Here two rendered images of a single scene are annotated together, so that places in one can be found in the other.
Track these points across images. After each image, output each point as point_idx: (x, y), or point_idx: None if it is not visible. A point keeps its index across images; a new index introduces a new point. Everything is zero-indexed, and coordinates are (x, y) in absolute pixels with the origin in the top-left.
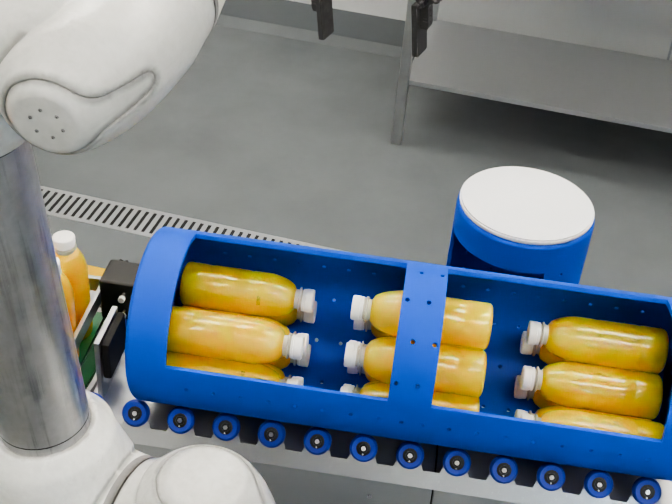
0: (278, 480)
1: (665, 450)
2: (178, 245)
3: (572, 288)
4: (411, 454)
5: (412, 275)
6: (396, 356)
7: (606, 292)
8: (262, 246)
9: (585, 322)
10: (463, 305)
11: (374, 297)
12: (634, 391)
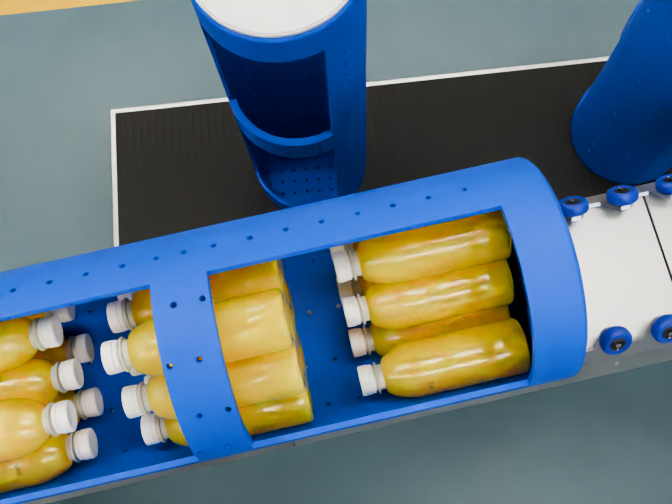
0: None
1: (534, 385)
2: None
3: (376, 235)
4: None
5: (162, 317)
6: (187, 435)
7: (421, 224)
8: None
9: (402, 245)
10: (244, 322)
11: (127, 345)
12: (480, 297)
